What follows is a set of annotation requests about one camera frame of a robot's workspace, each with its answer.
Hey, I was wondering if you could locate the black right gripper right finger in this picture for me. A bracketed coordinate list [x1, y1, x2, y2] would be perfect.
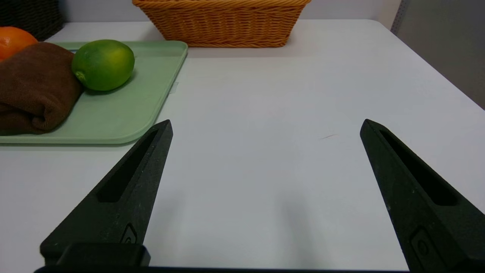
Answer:
[360, 119, 485, 273]

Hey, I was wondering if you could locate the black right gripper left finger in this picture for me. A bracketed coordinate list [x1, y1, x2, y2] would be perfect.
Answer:
[40, 119, 174, 266]

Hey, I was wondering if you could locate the brown towel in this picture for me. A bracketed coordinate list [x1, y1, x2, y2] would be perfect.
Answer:
[0, 42, 84, 135]

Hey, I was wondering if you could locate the orange fruit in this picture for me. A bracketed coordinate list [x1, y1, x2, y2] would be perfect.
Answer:
[0, 27, 38, 61]

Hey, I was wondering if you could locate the orange wicker basket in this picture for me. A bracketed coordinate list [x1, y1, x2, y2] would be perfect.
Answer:
[132, 0, 312, 48]

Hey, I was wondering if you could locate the dark brown wicker basket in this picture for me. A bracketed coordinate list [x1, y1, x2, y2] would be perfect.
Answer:
[0, 0, 65, 41]

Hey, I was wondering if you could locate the light green plastic tray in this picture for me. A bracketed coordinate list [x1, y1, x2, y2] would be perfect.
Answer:
[0, 40, 189, 145]

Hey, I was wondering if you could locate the green lime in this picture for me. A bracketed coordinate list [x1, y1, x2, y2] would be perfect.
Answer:
[71, 39, 135, 91]

